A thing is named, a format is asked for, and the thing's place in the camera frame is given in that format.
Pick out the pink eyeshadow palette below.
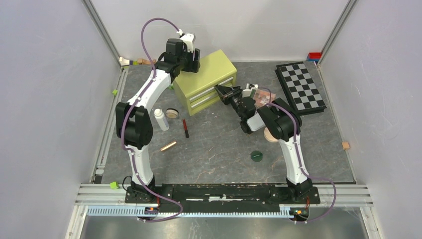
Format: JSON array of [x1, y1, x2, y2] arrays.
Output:
[[250, 89, 276, 108]]

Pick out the round powder jar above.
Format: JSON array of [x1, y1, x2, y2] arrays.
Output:
[[165, 108, 179, 119]]

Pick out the green round puff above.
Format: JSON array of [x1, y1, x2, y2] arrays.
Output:
[[250, 150, 263, 162]]

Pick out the black white checkerboard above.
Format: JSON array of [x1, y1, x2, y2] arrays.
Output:
[[275, 62, 327, 116]]

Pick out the red blue blocks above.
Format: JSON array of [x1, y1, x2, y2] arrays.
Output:
[[307, 52, 322, 62]]

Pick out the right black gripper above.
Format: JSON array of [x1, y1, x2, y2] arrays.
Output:
[[214, 84, 245, 120]]

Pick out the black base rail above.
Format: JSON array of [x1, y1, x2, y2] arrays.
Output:
[[125, 183, 320, 214]]

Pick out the wooden toy blocks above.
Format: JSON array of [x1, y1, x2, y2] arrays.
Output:
[[118, 57, 157, 67]]

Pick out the green metal drawer box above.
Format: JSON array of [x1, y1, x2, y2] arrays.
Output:
[[173, 49, 237, 116]]

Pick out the rose gold lipstick tube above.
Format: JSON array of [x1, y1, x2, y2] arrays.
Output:
[[160, 141, 177, 151]]

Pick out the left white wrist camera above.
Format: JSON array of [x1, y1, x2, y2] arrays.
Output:
[[177, 29, 196, 53]]

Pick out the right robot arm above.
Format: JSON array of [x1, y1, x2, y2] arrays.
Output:
[[214, 85, 313, 203]]

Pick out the round pink powder puff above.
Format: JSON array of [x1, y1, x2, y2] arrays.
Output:
[[264, 127, 278, 143]]

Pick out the red black lip pencil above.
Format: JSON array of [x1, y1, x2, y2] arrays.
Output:
[[182, 119, 190, 138]]

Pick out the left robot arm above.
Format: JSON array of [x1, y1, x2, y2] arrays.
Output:
[[115, 33, 200, 203]]

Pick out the green cube on rail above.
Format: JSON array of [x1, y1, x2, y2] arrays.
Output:
[[109, 181, 119, 190]]

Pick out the white plastic bottle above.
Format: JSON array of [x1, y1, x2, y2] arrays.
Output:
[[154, 109, 169, 131]]

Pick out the small wooden cube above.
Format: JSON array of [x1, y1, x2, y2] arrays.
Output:
[[342, 142, 350, 150]]

